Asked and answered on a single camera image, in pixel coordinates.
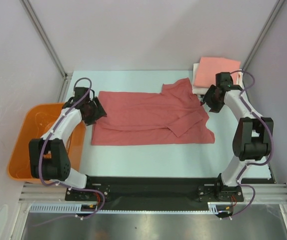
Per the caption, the red t shirt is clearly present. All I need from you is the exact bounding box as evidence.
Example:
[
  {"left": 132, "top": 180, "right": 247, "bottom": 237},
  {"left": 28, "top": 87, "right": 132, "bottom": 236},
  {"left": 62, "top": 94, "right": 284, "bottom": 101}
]
[{"left": 91, "top": 78, "right": 215, "bottom": 146}]

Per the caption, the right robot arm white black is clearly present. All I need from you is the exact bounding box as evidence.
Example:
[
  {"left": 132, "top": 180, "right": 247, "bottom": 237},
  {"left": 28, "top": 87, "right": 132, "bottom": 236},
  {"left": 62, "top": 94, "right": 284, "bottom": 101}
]
[{"left": 201, "top": 72, "right": 274, "bottom": 201}]

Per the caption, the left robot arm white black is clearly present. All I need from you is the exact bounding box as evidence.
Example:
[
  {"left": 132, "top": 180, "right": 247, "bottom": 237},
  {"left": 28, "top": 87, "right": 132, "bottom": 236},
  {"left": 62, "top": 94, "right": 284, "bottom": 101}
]
[{"left": 28, "top": 87, "right": 107, "bottom": 200}]

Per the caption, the folded white t shirt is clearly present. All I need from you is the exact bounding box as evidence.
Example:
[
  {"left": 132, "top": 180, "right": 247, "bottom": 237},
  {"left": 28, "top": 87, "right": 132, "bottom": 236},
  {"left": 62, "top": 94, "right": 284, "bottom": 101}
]
[{"left": 192, "top": 62, "right": 244, "bottom": 96}]

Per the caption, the folded pink t shirt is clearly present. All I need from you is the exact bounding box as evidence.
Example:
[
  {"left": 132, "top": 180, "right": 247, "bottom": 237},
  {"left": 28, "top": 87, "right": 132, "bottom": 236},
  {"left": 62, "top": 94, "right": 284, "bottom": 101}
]
[{"left": 193, "top": 57, "right": 241, "bottom": 88}]

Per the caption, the orange plastic laundry basket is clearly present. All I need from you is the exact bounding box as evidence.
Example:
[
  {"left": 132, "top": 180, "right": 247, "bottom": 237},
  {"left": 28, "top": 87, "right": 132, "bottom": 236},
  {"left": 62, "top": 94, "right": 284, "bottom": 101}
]
[{"left": 7, "top": 102, "right": 86, "bottom": 184}]

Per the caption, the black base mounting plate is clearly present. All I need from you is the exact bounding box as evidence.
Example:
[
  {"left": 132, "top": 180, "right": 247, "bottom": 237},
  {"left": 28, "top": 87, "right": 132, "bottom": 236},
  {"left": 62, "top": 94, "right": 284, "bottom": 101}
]
[{"left": 64, "top": 176, "right": 244, "bottom": 211}]

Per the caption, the left aluminium frame post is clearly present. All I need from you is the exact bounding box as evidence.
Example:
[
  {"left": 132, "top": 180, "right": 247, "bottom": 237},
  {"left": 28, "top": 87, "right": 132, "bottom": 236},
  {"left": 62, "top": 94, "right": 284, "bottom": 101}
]
[{"left": 20, "top": 0, "right": 67, "bottom": 79}]

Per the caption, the aluminium frame post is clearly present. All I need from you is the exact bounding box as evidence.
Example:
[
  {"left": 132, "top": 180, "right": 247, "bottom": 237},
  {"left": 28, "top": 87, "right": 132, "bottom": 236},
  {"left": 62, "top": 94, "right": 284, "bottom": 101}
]
[
  {"left": 241, "top": 0, "right": 287, "bottom": 70},
  {"left": 20, "top": 0, "right": 67, "bottom": 79}
]

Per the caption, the white slotted cable duct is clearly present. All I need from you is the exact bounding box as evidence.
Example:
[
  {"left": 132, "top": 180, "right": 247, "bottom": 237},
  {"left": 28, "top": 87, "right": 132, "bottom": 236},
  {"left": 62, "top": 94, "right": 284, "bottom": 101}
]
[{"left": 29, "top": 203, "right": 232, "bottom": 215}]

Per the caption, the right aluminium frame post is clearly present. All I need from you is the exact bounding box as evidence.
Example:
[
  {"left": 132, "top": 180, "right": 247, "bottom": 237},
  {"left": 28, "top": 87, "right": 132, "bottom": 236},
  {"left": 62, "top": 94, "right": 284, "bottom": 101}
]
[{"left": 241, "top": 0, "right": 287, "bottom": 70}]

